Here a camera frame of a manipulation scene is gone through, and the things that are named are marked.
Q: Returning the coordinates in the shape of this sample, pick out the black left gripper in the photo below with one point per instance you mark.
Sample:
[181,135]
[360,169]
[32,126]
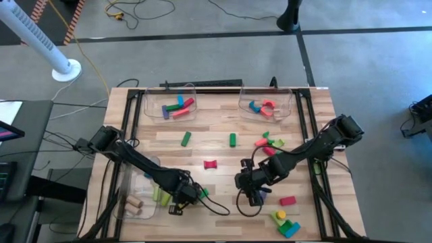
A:
[187,194]

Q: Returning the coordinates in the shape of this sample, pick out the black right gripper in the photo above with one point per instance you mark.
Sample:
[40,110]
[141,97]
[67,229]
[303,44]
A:
[253,180]

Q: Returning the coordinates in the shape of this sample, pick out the thick green wooden block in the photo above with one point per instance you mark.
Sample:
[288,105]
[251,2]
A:
[204,193]

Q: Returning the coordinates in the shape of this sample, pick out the indigo wooden block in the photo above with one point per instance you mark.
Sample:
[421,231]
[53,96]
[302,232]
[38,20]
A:
[165,112]
[264,195]

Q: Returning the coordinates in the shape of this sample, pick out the lime green cylinder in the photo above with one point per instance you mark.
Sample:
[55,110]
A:
[165,199]

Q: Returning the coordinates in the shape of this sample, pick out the yellow-green wooden cylinder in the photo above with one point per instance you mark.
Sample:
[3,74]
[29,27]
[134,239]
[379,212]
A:
[156,193]

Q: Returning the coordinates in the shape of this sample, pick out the red wooden cylinder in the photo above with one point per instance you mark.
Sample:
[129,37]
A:
[269,150]

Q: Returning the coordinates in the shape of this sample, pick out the red bow-tie block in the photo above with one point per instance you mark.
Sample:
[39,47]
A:
[210,164]

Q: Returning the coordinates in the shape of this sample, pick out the red wooden block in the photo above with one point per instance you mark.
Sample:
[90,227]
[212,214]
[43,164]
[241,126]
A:
[189,103]
[288,201]

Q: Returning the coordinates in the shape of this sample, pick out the blue wooden cylinder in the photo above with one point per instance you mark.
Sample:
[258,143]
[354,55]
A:
[147,175]

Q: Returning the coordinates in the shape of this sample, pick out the yellow wooden cylinder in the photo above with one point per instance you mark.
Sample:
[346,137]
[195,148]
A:
[281,215]

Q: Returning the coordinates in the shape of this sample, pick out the natural wooden cylinder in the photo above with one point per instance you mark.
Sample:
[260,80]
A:
[135,202]
[132,210]

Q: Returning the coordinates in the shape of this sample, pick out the green wooden arch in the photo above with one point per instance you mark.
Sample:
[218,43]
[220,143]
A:
[265,134]
[284,227]

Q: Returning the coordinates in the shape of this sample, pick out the natural wooden arch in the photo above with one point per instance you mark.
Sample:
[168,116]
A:
[277,116]

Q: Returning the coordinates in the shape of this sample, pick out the salmon wooden arch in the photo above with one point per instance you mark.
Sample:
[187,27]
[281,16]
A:
[266,112]

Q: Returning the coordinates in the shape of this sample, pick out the blue wooden arch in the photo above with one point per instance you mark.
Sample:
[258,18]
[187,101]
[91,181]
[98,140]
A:
[254,107]

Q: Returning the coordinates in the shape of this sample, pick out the red-orange wooden block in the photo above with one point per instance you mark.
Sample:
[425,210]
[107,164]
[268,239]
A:
[269,103]

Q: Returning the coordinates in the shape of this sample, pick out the red wooden plank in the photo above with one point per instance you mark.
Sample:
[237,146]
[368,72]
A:
[181,113]

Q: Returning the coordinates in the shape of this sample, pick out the blue wooden plank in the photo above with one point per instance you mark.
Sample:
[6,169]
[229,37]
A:
[180,101]

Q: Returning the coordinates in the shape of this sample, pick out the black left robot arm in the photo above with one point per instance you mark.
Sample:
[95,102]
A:
[141,165]

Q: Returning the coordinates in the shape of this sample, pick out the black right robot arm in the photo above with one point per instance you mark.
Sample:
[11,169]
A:
[303,152]

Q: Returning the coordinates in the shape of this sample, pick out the salmon wooden cylinder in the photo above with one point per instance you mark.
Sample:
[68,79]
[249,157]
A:
[261,142]

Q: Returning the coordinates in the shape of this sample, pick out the small green wooden block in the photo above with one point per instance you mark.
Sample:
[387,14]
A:
[270,141]

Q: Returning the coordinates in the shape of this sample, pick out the clear plastic bin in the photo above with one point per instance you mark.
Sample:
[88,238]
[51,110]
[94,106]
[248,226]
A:
[155,94]
[148,212]
[283,98]

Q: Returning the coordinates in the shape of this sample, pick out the light green wooden block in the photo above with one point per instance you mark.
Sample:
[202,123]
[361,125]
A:
[278,143]

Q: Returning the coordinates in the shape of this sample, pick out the blue wooden block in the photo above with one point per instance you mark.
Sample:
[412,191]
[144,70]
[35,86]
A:
[293,230]

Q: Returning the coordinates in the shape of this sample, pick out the green sticker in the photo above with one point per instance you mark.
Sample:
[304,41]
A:
[316,168]

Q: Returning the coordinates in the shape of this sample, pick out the black clamp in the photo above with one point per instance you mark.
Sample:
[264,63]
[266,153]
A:
[273,82]

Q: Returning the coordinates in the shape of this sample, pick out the black bar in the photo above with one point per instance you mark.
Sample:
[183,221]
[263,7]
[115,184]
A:
[202,83]

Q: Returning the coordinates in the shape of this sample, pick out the black side desk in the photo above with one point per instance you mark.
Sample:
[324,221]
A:
[30,141]

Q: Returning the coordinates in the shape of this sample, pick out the black keyboard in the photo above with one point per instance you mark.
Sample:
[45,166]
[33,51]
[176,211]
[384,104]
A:
[6,182]

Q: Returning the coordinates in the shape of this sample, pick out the black equipment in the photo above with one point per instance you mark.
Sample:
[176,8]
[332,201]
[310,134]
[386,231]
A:
[422,114]

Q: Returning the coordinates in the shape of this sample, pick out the tablet with pink screen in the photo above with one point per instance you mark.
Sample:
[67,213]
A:
[8,133]

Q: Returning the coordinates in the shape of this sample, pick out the black mat with striped edge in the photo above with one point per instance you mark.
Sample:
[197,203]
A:
[54,20]

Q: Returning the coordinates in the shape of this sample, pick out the white tower fan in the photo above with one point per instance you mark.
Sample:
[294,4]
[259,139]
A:
[30,32]

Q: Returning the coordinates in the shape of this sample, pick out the black table frame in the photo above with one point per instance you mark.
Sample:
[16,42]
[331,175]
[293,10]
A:
[301,101]

